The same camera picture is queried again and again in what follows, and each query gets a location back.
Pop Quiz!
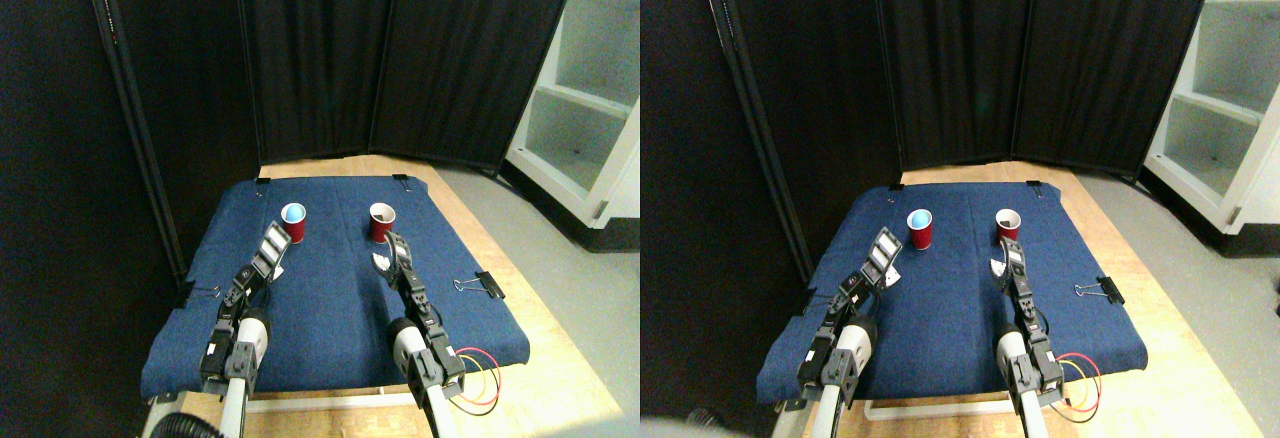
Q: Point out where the dark blue cloth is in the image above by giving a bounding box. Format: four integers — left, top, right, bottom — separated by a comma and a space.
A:
757, 180, 1148, 406
140, 173, 531, 401

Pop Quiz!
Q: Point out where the black curtain stand pole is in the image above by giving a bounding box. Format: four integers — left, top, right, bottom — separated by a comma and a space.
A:
85, 0, 191, 284
700, 0, 813, 289

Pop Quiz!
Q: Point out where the white shelf unit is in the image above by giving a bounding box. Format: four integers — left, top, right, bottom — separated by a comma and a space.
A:
505, 0, 640, 231
1143, 0, 1280, 236

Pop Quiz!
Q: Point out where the red wire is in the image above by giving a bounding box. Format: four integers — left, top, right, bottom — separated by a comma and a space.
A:
455, 348, 500, 405
1057, 354, 1102, 410

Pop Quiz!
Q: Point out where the yellow wire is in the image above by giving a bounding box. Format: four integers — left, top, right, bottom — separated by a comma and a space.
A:
449, 362, 498, 418
1053, 367, 1099, 422

